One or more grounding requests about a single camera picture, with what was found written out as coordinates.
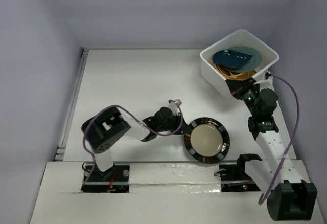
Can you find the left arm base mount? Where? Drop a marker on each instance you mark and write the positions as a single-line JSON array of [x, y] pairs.
[[116, 180]]

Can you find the dark blue leaf-shaped dish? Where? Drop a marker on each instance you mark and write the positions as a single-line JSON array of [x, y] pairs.
[[231, 59]]

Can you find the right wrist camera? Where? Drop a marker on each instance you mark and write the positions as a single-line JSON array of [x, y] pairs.
[[266, 82]]

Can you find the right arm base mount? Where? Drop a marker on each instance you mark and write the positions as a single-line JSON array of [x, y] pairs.
[[233, 177]]

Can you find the aluminium frame rail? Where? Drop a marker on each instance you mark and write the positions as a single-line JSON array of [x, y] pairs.
[[61, 147]]

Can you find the teal round ceramic plate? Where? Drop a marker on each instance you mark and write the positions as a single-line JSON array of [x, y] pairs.
[[254, 61]]

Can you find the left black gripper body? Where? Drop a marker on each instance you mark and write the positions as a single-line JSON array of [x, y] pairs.
[[173, 124]]

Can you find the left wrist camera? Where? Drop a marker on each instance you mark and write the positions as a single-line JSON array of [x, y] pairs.
[[175, 103]]

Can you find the round woven bamboo plate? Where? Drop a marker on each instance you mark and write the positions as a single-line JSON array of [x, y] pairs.
[[233, 75]]

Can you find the white foam base bar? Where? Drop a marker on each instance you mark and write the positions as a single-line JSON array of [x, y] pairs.
[[173, 178]]

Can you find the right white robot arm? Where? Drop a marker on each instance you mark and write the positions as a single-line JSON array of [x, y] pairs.
[[287, 195]]

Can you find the white plastic bin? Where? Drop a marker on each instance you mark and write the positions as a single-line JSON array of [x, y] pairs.
[[239, 37]]

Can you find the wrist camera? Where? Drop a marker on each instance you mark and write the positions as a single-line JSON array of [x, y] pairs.
[[175, 103], [266, 82]]

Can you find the black striped-rim round plate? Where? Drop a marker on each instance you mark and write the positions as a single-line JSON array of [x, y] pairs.
[[208, 142]]

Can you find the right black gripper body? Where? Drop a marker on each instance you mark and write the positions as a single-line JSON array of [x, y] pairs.
[[248, 94]]

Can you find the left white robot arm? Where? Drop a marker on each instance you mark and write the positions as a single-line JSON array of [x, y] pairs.
[[102, 131]]

